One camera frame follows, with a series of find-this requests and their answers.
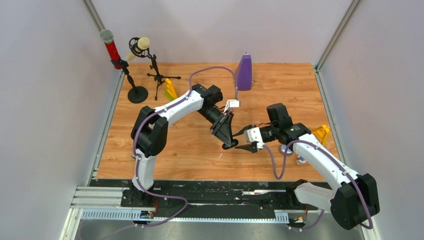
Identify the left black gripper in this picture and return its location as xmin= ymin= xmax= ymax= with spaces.
xmin=197 ymin=106 xmax=235 ymax=148

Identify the black earbud charging case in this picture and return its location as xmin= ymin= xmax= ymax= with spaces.
xmin=222 ymin=139 xmax=239 ymax=150

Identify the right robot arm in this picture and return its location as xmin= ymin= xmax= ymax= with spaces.
xmin=237 ymin=103 xmax=380 ymax=230

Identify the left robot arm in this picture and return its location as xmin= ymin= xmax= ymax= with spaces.
xmin=130 ymin=84 xmax=238 ymax=207

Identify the lavender oval charging case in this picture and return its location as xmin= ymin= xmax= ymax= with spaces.
xmin=279 ymin=144 xmax=293 ymax=156

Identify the small red white toy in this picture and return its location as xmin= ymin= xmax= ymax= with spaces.
xmin=296 ymin=155 xmax=307 ymax=165

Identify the purple metronome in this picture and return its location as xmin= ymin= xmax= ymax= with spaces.
xmin=235 ymin=53 xmax=253 ymax=91

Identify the yellow green toy block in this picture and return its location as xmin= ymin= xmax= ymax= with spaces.
xmin=164 ymin=78 xmax=178 ymax=102

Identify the colourful toy truck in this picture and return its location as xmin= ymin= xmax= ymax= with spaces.
xmin=311 ymin=124 xmax=331 ymax=147

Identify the black round-base mic stand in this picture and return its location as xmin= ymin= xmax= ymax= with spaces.
xmin=111 ymin=59 xmax=149 ymax=104

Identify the beige condenser microphone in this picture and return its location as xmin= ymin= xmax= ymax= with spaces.
xmin=126 ymin=37 xmax=150 ymax=62

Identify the red microphone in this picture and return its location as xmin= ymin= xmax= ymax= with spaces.
xmin=99 ymin=29 xmax=122 ymax=70

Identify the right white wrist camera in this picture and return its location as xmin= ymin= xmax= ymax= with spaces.
xmin=243 ymin=126 xmax=265 ymax=150

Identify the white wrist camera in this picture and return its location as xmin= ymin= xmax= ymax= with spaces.
xmin=243 ymin=126 xmax=265 ymax=150
xmin=222 ymin=99 xmax=241 ymax=113

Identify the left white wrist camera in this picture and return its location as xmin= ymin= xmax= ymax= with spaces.
xmin=222 ymin=99 xmax=241 ymax=113

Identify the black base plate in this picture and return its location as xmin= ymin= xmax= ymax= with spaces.
xmin=89 ymin=179 xmax=317 ymax=221

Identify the slotted cable duct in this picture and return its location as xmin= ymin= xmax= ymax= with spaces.
xmin=81 ymin=209 xmax=290 ymax=223

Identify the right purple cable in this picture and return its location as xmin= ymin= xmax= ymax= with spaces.
xmin=261 ymin=139 xmax=374 ymax=230

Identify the aluminium frame rail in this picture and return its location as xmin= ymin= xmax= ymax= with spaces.
xmin=70 ymin=186 xmax=128 ymax=209

